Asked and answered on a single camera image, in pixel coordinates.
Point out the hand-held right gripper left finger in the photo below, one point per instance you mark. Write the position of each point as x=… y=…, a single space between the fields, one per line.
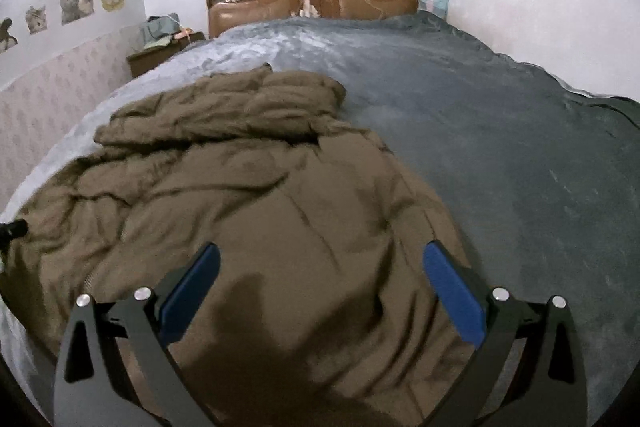
x=192 y=292

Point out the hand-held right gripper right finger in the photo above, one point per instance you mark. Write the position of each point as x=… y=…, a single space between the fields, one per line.
x=452 y=297

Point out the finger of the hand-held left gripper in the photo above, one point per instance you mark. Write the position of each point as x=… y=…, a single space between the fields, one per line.
x=12 y=230

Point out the brown padded jacket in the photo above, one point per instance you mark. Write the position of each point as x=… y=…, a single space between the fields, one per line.
x=275 y=207

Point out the grey plush blanket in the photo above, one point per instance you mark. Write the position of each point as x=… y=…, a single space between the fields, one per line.
x=500 y=157

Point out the brown bedside table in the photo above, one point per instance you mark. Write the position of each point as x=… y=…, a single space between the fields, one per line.
x=145 y=62

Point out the small orange item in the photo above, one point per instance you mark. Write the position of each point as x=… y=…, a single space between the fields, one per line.
x=182 y=33

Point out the hat cat wall sticker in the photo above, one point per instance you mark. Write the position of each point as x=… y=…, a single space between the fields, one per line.
x=6 y=37

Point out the small kitten wall sticker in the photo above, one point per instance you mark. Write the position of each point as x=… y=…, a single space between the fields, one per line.
x=36 y=20

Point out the grey cats wall sticker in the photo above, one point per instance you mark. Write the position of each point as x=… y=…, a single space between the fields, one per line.
x=75 y=6

